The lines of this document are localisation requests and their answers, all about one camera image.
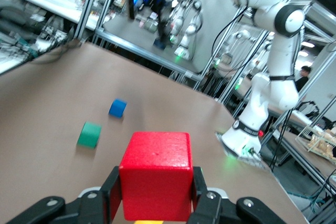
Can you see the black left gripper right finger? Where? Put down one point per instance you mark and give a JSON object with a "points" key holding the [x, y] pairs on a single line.
{"points": [[218, 211]]}

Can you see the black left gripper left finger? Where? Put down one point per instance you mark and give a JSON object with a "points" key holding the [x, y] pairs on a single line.
{"points": [[52, 211]]}

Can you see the red wooden cube block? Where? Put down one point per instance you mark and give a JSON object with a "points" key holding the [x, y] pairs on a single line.
{"points": [[156, 182]]}

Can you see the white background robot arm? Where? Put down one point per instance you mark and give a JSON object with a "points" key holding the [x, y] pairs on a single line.
{"points": [[189, 30]]}

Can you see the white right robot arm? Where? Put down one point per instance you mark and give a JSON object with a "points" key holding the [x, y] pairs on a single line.
{"points": [[283, 95]]}

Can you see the yellow wooden cube block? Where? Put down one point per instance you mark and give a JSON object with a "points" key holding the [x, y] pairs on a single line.
{"points": [[149, 222]]}

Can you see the green wooden cube block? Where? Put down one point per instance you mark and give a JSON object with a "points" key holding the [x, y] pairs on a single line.
{"points": [[89, 134]]}

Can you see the blue wooden cube block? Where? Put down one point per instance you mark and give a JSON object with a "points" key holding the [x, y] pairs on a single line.
{"points": [[117, 108]]}

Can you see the seated person in black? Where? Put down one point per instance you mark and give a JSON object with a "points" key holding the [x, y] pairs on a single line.
{"points": [[302, 81]]}

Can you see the aluminium frame post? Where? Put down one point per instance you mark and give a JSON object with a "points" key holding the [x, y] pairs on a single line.
{"points": [[85, 6]]}

